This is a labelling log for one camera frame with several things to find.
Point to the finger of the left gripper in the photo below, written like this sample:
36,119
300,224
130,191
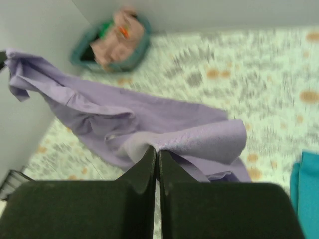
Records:
2,59

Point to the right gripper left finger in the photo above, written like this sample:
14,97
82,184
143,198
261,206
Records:
119,209

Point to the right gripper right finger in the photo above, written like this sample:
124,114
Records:
222,210

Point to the purple t shirt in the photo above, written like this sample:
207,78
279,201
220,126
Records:
119,125

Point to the teal plastic laundry basket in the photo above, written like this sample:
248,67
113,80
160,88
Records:
82,55

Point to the green shirt in basket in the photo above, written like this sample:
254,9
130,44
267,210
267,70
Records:
104,28

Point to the folded teal t shirt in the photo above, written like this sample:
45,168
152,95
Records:
304,193

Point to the pink crumpled shirt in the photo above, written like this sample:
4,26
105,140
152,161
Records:
120,39

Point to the floral patterned table mat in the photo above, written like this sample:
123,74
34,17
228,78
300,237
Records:
267,78

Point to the aluminium frame rail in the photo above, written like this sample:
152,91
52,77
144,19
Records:
13,180

